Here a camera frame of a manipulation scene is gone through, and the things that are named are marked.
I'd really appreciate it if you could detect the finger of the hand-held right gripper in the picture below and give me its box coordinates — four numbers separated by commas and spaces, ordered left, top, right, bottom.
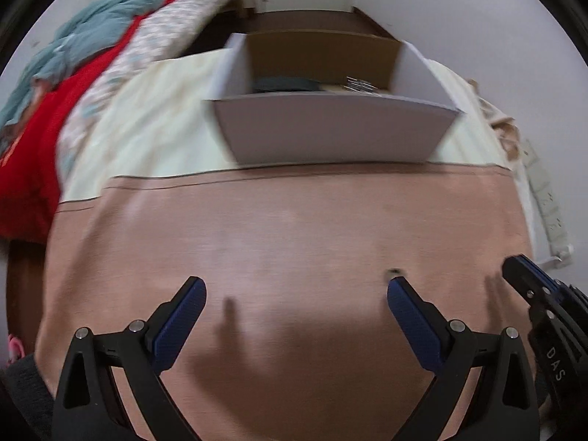
502, 254, 573, 306

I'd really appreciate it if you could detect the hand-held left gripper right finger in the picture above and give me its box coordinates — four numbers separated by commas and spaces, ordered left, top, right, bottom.
387, 276, 541, 441

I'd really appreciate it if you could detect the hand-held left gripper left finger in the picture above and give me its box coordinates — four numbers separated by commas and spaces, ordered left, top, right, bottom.
53, 276, 207, 441

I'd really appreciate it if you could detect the white cardboard box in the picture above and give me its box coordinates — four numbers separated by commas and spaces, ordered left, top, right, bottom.
203, 31, 465, 165

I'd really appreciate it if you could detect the black wristband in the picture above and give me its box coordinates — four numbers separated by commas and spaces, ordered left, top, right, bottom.
254, 76, 323, 94

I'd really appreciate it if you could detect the white power strip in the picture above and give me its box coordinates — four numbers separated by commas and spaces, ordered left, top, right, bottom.
519, 139, 576, 260

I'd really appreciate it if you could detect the pink and striped tablecloth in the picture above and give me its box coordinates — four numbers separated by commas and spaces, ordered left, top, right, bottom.
34, 50, 538, 441

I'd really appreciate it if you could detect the beige checkered cloth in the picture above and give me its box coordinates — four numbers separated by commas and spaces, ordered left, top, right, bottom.
466, 77, 522, 159

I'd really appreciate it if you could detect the person's dark fleece clothing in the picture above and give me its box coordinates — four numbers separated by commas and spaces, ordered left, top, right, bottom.
0, 351, 60, 441

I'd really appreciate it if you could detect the pile of blankets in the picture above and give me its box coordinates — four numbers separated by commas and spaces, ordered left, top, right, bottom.
0, 0, 221, 242

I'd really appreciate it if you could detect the grey checkered quilt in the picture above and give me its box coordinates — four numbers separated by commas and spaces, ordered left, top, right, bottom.
57, 0, 244, 180

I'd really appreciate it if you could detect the blue-grey quilt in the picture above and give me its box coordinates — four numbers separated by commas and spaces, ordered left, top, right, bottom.
0, 0, 246, 127

